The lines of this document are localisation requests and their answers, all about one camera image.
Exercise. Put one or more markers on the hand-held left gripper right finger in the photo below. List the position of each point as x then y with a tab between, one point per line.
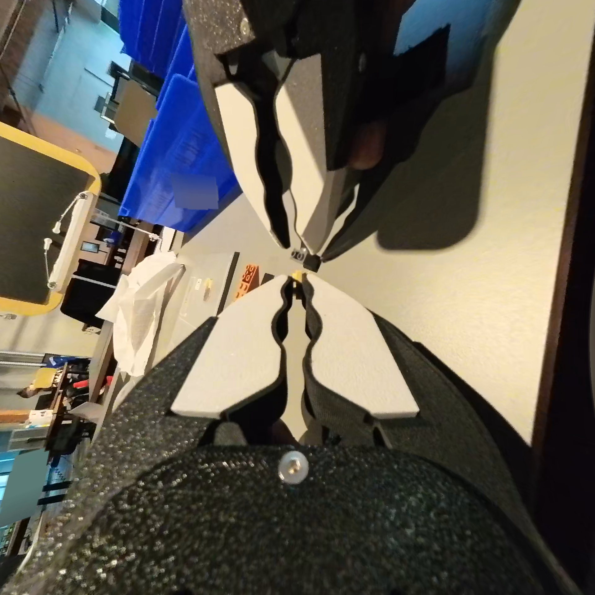
358	358

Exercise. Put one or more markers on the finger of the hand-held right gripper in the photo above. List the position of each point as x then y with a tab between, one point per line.
239	139
304	139

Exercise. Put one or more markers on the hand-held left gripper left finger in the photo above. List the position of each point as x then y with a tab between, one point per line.
232	353

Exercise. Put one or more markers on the tan toy brick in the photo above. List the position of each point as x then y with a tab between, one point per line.
296	278

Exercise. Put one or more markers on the small grey toy brick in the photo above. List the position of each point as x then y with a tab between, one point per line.
310	262

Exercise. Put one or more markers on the grey desk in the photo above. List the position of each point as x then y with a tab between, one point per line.
465	302

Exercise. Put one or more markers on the person's right hand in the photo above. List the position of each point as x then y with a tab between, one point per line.
367	144

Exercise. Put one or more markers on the stack of blue storage bins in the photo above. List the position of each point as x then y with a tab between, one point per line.
186	139

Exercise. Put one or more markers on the grey instruction booklet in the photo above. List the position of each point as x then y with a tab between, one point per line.
197	297

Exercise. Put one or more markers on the orange toy brick assembly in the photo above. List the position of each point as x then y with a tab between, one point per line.
246	281

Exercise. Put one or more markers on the large crumpled white paper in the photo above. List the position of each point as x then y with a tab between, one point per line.
139	316

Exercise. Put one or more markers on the yellow-rimmed black case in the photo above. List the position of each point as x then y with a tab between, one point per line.
32	223

